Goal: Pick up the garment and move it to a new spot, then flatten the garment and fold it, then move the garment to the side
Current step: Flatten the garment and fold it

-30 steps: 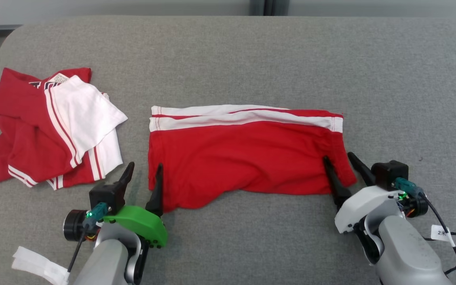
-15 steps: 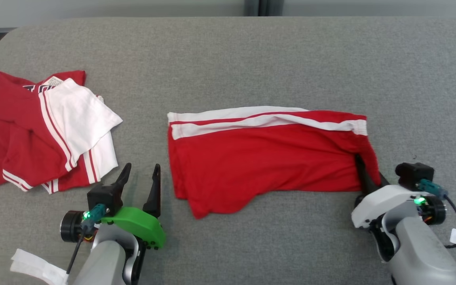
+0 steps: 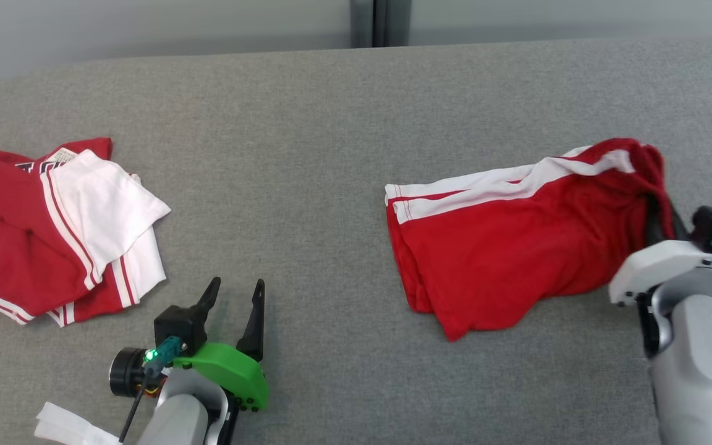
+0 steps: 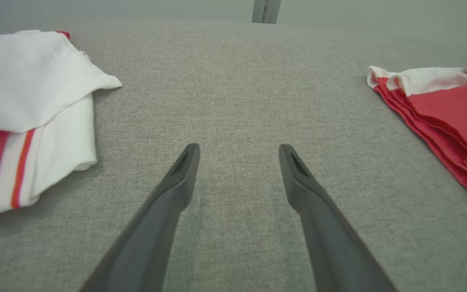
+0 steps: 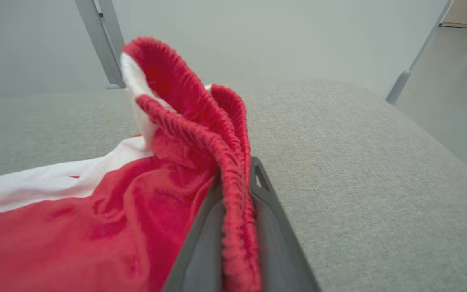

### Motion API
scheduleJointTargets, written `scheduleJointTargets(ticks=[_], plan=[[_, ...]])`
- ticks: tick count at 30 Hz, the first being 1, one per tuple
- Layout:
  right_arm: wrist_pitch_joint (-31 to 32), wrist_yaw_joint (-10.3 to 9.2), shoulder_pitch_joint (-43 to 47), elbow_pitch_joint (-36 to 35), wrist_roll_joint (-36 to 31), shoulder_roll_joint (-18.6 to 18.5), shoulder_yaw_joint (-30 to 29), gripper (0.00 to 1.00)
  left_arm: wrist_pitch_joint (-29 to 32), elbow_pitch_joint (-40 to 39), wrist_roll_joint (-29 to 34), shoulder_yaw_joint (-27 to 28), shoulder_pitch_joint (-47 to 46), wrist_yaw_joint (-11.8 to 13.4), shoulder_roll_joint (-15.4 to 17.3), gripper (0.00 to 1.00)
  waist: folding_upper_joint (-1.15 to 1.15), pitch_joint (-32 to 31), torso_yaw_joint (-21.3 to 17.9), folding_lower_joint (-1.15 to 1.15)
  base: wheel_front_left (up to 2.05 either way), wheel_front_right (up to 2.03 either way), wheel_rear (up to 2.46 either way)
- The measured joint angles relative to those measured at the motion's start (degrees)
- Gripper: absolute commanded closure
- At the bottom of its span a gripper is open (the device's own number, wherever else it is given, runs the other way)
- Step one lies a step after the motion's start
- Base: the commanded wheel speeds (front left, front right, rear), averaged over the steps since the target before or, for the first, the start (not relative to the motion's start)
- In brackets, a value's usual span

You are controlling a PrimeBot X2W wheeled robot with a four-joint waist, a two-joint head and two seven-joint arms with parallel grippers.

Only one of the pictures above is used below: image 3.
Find teal left camera connector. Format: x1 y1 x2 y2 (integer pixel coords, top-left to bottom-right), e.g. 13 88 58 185
143 337 187 378

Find white fabric strap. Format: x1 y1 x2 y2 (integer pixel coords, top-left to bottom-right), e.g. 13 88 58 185
35 402 122 445

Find grey partition post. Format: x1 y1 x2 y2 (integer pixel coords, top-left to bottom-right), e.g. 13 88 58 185
350 0 374 48
373 0 411 47

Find red white jersey shirt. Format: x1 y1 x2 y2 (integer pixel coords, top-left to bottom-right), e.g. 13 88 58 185
0 137 171 327

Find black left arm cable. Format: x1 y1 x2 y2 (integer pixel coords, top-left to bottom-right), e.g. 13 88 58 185
119 376 150 443

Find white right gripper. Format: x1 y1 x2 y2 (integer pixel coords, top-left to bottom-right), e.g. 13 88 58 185
608 197 712 307

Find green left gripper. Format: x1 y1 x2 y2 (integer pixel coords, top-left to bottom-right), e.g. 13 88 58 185
174 277 270 412

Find red shorts with white stripes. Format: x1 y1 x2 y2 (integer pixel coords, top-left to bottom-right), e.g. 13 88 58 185
384 137 679 342

